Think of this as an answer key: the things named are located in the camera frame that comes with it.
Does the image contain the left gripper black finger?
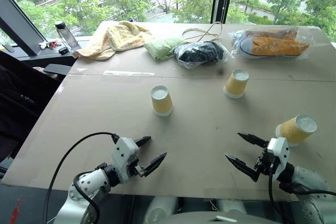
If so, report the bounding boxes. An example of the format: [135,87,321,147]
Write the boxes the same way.
[134,136,152,148]
[143,152,167,178]

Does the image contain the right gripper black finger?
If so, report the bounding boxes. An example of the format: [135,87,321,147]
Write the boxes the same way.
[237,132,269,148]
[225,154,261,183]

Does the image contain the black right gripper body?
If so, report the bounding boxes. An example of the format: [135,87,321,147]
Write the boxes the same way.
[253,145,277,176]

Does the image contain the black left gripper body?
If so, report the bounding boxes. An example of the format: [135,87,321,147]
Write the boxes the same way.
[127,156,147,179]

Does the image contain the yellow ribbed paper cup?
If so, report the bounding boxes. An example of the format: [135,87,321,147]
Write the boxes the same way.
[223,69,250,99]
[150,85,174,118]
[275,114,318,147]

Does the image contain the silver rounded robot part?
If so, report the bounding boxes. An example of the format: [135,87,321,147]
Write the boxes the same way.
[144,196,180,224]

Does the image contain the brown cardboard table cover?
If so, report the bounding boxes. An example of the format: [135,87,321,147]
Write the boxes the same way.
[0,20,336,201]

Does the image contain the clear tape strip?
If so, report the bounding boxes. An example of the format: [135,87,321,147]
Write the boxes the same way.
[102,70,156,77]

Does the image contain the folded light green cloth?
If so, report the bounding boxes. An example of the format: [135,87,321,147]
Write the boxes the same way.
[143,37,188,61]

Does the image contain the orange shoes in plastic bag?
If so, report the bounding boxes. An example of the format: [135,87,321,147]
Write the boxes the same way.
[227,26,312,61]

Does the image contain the black item in plastic bag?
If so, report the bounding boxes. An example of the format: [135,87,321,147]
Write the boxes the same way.
[173,40,232,70]

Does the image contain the pale yellow towel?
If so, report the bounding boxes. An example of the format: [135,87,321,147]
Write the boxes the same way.
[71,20,153,60]

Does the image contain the black office chair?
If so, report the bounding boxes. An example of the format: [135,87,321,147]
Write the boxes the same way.
[0,50,72,162]

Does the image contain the clear bottle with black cap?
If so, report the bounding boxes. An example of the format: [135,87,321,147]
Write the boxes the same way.
[54,20,79,49]

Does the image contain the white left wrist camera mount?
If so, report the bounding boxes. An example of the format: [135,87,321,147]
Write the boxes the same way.
[111,136,140,183]

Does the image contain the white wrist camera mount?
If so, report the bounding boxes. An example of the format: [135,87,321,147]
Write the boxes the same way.
[111,136,140,183]
[267,137,290,183]

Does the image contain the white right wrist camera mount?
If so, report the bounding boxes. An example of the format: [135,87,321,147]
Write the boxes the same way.
[267,137,290,183]

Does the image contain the beige cord loop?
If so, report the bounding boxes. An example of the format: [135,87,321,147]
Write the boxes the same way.
[181,21,224,42]

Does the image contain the dark slanted window frame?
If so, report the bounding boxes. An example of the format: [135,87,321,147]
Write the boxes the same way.
[0,0,47,57]

